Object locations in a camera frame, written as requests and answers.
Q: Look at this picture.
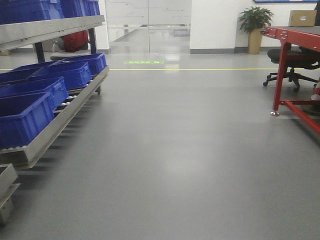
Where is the far blue plastic crate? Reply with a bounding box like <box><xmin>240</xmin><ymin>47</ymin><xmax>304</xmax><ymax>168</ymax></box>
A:
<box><xmin>56</xmin><ymin>53</ymin><xmax>107</xmax><ymax>76</ymax></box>

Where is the upper shelf blue crate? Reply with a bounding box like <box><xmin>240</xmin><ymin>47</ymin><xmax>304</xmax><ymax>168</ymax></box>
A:
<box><xmin>0</xmin><ymin>0</ymin><xmax>64</xmax><ymax>25</ymax></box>

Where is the red bag under rack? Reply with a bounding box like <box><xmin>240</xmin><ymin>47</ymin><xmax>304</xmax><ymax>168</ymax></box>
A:
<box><xmin>60</xmin><ymin>30</ymin><xmax>89</xmax><ymax>53</ymax></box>

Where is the front blue plastic crate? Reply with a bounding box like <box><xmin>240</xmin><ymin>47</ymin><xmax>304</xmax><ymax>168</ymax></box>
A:
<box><xmin>0</xmin><ymin>92</ymin><xmax>54</xmax><ymax>149</ymax></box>

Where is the cardboard box on table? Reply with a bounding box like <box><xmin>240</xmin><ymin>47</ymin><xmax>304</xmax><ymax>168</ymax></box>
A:
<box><xmin>288</xmin><ymin>10</ymin><xmax>317</xmax><ymax>27</ymax></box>

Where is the red metal table frame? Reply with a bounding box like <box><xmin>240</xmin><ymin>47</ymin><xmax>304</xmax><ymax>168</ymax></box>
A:
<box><xmin>261</xmin><ymin>26</ymin><xmax>320</xmax><ymax>134</ymax></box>

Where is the green potted plant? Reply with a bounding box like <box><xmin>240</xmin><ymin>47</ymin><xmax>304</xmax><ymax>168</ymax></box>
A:
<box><xmin>238</xmin><ymin>6</ymin><xmax>274</xmax><ymax>55</ymax></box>

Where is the blue plastic crate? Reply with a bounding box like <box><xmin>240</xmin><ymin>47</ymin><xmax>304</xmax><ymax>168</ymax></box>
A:
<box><xmin>0</xmin><ymin>92</ymin><xmax>54</xmax><ymax>149</ymax></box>
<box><xmin>56</xmin><ymin>53</ymin><xmax>107</xmax><ymax>76</ymax></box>
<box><xmin>0</xmin><ymin>76</ymin><xmax>69</xmax><ymax>109</ymax></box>
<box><xmin>29</xmin><ymin>62</ymin><xmax>92</xmax><ymax>90</ymax></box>

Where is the left rear blue crate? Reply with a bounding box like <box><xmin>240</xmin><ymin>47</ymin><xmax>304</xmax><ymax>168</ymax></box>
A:
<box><xmin>0</xmin><ymin>60</ymin><xmax>58</xmax><ymax>85</ymax></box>

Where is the steel roller conveyor rack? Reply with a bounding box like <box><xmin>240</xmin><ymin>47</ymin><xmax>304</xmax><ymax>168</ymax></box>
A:
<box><xmin>0</xmin><ymin>15</ymin><xmax>109</xmax><ymax>169</ymax></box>

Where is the black office chair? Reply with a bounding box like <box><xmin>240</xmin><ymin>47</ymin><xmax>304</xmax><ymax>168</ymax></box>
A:
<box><xmin>263</xmin><ymin>47</ymin><xmax>320</xmax><ymax>92</ymax></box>

